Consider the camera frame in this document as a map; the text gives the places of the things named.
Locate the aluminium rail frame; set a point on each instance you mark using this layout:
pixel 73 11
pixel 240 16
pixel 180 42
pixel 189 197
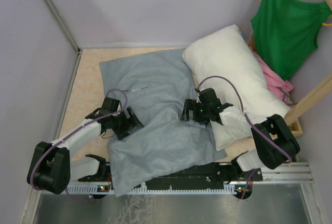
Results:
pixel 96 202

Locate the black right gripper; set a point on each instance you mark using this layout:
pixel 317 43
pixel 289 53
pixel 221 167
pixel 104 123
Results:
pixel 192 104

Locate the white pillow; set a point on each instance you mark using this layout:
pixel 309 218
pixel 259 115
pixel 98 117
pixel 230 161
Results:
pixel 224 62

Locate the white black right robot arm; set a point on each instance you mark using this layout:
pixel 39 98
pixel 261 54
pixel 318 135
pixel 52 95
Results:
pixel 274 142

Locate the grey-blue pillowcase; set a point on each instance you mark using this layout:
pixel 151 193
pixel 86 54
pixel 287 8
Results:
pixel 155 85

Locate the green tank top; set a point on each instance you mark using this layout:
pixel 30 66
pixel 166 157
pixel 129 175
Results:
pixel 285 33

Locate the pink shirt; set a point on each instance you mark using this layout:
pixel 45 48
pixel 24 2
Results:
pixel 274 82

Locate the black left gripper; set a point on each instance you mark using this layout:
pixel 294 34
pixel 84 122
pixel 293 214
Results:
pixel 129 123

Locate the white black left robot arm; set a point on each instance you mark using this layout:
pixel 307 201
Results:
pixel 52 167

